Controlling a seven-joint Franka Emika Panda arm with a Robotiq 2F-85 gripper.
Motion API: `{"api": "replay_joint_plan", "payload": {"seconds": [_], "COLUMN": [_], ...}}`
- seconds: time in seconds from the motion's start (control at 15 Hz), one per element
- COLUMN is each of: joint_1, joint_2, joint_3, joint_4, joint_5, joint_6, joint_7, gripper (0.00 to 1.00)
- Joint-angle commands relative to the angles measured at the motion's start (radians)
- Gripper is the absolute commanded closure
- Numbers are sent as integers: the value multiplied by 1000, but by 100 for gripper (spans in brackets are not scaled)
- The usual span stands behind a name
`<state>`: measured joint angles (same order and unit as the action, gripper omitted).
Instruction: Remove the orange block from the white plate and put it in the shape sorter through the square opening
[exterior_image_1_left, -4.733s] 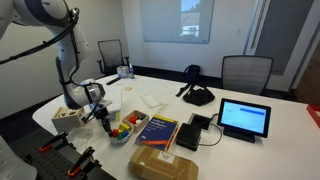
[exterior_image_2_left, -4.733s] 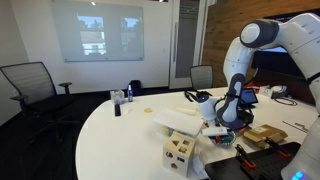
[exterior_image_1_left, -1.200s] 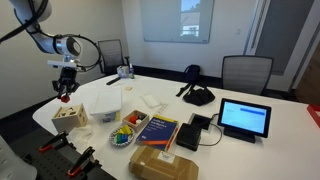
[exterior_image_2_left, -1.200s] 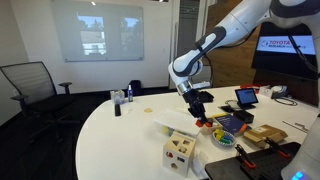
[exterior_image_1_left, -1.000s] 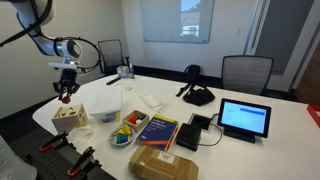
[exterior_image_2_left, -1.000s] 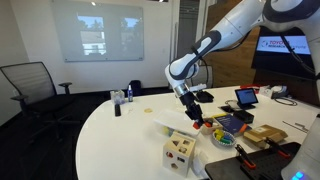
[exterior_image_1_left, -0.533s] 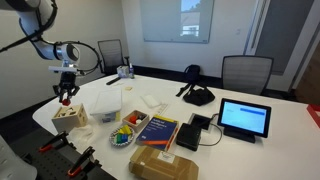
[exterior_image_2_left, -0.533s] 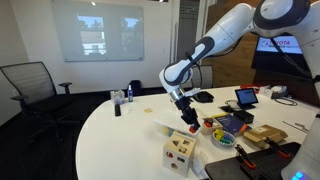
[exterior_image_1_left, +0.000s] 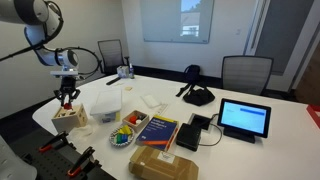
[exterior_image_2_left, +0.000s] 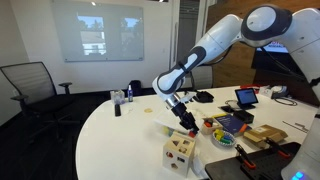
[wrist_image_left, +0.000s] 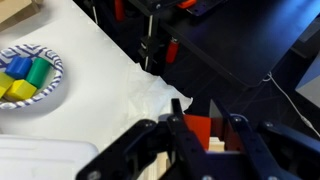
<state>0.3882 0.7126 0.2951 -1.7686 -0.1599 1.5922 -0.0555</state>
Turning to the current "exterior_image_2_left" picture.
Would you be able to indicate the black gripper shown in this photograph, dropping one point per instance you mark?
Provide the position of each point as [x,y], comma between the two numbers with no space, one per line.
[182,114]

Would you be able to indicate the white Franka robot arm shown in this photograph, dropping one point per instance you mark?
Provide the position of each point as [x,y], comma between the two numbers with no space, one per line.
[266,23]

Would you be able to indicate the red block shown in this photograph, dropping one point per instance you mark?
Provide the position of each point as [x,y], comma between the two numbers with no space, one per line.
[208,124]

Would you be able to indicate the yellow block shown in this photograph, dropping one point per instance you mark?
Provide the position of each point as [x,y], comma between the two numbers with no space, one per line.
[218,133]

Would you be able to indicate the wooden shape sorter box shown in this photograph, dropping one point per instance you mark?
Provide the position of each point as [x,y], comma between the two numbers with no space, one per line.
[178,155]

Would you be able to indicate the green block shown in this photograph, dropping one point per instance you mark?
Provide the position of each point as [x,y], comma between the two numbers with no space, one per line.
[226,140]

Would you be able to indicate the blue block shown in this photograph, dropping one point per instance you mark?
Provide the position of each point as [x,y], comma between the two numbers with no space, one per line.
[228,136]

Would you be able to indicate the white flat box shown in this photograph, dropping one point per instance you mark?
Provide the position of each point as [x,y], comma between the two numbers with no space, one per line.
[166,121]

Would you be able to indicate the blue book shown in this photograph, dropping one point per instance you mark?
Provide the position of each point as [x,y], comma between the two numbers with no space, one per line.
[231,125]

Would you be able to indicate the black table socket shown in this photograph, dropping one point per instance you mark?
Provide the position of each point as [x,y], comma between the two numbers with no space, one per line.
[227,108]

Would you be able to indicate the bowl of colourful blocks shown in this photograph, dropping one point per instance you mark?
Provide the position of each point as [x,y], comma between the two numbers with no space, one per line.
[233,141]

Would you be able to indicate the small black device box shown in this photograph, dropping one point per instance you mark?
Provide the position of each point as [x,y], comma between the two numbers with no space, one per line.
[244,116]

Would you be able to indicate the black clamp orange tips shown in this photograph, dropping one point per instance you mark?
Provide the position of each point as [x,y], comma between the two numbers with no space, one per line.
[245,156]
[276,148]

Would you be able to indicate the black tablet on stand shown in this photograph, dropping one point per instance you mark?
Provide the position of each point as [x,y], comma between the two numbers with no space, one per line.
[246,97]

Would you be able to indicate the red flat object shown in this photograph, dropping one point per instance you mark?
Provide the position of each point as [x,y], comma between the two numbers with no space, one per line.
[248,86]

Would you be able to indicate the black backpack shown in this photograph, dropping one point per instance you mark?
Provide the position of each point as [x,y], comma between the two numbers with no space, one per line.
[136,87]

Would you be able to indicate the blue spray bottle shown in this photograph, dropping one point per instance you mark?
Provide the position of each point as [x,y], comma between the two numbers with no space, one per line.
[130,95]

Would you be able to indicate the brown cardboard box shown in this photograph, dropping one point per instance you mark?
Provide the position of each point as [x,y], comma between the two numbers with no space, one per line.
[265,134]

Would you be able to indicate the black remote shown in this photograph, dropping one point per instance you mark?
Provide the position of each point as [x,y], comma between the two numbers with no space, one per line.
[117,110]

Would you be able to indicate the clear plastic box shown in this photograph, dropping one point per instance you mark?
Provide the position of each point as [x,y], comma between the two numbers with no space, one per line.
[117,96]

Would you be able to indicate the glass whiteboard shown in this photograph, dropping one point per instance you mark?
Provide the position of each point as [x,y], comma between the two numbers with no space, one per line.
[66,33]

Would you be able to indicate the black mesh office chair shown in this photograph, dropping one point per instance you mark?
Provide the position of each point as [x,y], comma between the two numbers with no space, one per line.
[31,83]

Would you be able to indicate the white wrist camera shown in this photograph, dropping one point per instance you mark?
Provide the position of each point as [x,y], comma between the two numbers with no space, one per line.
[186,97]

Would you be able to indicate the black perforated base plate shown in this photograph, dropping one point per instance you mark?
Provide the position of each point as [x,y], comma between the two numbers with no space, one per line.
[226,170]

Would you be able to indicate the glass door white frame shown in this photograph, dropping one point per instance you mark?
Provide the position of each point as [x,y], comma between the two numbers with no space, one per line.
[186,30]

